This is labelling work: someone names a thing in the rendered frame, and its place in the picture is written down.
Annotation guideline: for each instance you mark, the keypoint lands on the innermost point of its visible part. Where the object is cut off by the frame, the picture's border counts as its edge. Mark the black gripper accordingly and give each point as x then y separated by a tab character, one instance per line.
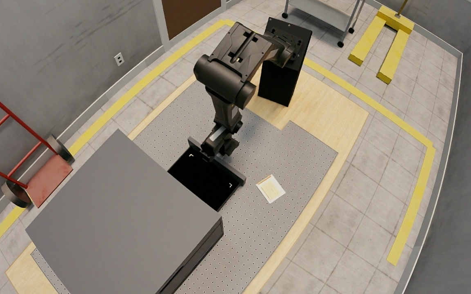
234	144

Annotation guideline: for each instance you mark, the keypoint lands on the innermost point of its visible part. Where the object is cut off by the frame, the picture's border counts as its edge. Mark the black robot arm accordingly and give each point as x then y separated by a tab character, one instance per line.
227	80

